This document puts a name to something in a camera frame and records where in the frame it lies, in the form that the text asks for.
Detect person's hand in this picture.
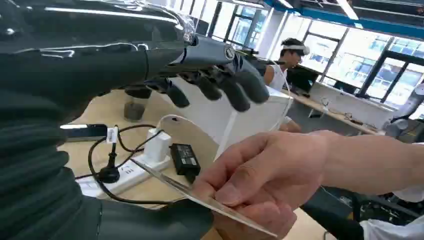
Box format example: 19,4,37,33
193,130,332,240

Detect person with headset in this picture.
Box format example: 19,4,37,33
263,37,311,93

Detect black cable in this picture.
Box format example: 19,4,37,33
74,123,186,206

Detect white cable tag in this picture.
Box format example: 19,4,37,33
105,127,119,144

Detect black laptop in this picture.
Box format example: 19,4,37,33
285,65,320,94

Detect grey cup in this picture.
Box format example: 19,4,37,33
123,86,153,122

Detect thin shiny card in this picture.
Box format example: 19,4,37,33
130,158,278,239

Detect ribbed grey left arm sleeve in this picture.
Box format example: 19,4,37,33
0,90,100,240

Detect white power strip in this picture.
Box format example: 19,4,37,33
75,154,172,200

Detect black flat device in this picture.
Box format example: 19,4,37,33
59,123,109,143

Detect white box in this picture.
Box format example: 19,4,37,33
158,76,294,161

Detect long wooden desk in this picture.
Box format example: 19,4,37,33
287,89,379,136

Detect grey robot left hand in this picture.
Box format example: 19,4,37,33
0,0,271,240

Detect black power adapter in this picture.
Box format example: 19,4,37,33
169,143,202,184

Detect white charger block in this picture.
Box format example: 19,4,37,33
143,128,173,164

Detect white headset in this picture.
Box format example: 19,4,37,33
281,44,311,57

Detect black plug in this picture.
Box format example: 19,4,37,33
98,142,121,185

